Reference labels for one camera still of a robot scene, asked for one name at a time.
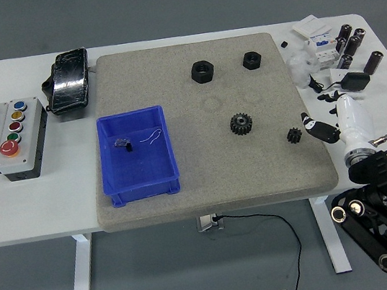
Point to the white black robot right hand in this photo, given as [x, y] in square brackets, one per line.
[354, 121]

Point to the small black gear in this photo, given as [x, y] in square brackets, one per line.
[294, 135]

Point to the large black gear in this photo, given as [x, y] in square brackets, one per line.
[241, 124]

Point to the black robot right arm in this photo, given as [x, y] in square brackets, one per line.
[379, 168]

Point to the small black hex nut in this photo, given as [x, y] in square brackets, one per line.
[252, 60]

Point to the large black hex nut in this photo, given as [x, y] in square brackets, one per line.
[202, 71]

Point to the blue plastic box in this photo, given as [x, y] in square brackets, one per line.
[138, 167]

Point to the grey emergency-stop control box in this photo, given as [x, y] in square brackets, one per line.
[28, 137]

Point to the white square plate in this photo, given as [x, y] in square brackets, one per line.
[336, 74]

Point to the dark cylindrical capacitor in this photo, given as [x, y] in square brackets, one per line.
[345, 31]
[340, 45]
[345, 61]
[359, 34]
[374, 61]
[354, 45]

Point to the crumpled clear plastic bag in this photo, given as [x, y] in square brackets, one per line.
[300, 67]

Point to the white circuit breaker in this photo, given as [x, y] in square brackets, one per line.
[325, 50]

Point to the tiny black cube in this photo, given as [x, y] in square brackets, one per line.
[285, 44]

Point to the white table leg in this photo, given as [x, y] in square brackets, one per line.
[333, 240]
[81, 274]

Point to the grey-brown speckled mat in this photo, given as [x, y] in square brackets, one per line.
[211, 164]

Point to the silver socket under table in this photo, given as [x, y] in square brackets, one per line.
[205, 223]

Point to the thin white thread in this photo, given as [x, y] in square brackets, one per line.
[157, 132]

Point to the small black block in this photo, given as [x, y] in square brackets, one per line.
[128, 148]

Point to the small dark electronic part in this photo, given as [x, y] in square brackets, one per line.
[120, 142]

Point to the black plastic-wrapped device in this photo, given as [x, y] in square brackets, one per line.
[69, 81]

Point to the white switch plate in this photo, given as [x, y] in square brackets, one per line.
[311, 26]

